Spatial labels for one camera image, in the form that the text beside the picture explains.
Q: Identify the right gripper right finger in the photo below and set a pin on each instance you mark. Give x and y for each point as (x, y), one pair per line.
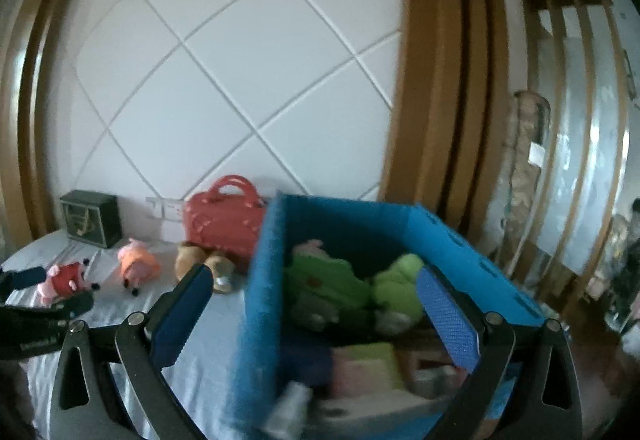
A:
(544, 402)

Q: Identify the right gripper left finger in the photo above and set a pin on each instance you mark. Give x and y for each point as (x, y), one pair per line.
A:
(85, 402)

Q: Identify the pig plush red dress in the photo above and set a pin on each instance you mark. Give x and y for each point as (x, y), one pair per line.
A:
(65, 280)

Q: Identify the pig plush orange dress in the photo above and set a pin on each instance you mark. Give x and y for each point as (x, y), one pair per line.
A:
(136, 265)

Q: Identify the pink green wipes pack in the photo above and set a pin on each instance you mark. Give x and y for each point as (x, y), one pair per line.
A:
(360, 370)

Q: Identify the white green carton box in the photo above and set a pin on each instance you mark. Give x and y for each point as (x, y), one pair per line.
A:
(359, 417)

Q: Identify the green frog plush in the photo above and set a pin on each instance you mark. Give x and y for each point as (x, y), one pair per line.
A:
(398, 307)

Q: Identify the dark green gift bag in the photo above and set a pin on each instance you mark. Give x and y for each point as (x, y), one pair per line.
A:
(91, 218)

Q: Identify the brown bear plush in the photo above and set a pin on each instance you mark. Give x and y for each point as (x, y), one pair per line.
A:
(222, 268)

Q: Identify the green dinosaur plush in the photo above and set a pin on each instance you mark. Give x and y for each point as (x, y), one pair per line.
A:
(323, 291)

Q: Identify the red toy suitcase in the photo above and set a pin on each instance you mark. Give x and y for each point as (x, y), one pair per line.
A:
(227, 217)

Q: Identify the rolled patterned mat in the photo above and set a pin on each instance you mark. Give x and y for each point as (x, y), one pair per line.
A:
(532, 115)

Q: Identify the wooden slatted glass partition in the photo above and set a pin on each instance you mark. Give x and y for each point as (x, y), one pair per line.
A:
(576, 64)

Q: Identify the white wall socket strip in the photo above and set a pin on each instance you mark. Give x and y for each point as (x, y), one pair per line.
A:
(161, 209)

